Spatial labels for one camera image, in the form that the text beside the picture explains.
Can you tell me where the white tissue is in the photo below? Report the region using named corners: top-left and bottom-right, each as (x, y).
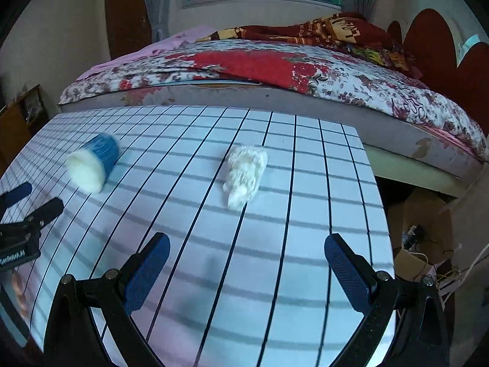
top-left (222, 144), bottom-right (270, 211)

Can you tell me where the red padded headboard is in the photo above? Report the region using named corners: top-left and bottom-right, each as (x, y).
top-left (386, 8), bottom-right (489, 98)

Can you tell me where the pink bed sheet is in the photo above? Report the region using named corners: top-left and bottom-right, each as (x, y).
top-left (75, 25), bottom-right (223, 82)

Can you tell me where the long white cable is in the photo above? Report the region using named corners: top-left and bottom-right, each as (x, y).
top-left (454, 243), bottom-right (489, 278)

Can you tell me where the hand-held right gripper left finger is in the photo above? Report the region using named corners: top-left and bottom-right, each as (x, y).
top-left (43, 232), bottom-right (171, 367)

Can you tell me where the floral bed sheet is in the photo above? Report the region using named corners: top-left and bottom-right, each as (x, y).
top-left (59, 40), bottom-right (489, 158)

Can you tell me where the white bed frame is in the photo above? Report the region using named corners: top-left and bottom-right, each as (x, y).
top-left (362, 144), bottom-right (471, 200)

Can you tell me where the blue paper cup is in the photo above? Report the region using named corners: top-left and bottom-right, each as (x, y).
top-left (65, 132), bottom-right (120, 194)

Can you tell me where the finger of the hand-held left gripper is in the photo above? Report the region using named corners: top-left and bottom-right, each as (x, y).
top-left (0, 198), bottom-right (65, 238)
top-left (0, 182), bottom-right (33, 211)

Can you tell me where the red patterned blanket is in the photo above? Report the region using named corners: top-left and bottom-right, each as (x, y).
top-left (197, 12), bottom-right (421, 80)

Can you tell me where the small wooden cabinet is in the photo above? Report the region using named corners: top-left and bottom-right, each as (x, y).
top-left (0, 83), bottom-right (49, 177)

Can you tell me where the brown cardboard box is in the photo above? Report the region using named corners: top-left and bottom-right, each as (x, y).
top-left (389, 187), bottom-right (456, 256)

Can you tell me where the brown wooden door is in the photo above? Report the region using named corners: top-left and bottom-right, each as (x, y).
top-left (105, 0), bottom-right (154, 61)

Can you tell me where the white mattress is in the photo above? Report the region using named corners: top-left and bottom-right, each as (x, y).
top-left (57, 82), bottom-right (489, 184)

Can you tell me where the white grid tablecloth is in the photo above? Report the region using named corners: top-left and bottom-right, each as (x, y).
top-left (0, 105), bottom-right (396, 367)

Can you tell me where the small pale cardboard box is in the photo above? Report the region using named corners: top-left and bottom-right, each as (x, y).
top-left (393, 250), bottom-right (429, 281)

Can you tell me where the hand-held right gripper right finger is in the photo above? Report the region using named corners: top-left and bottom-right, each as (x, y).
top-left (324, 233), bottom-right (449, 367)

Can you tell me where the person's left hand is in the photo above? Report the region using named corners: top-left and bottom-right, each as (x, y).
top-left (11, 269), bottom-right (30, 319)

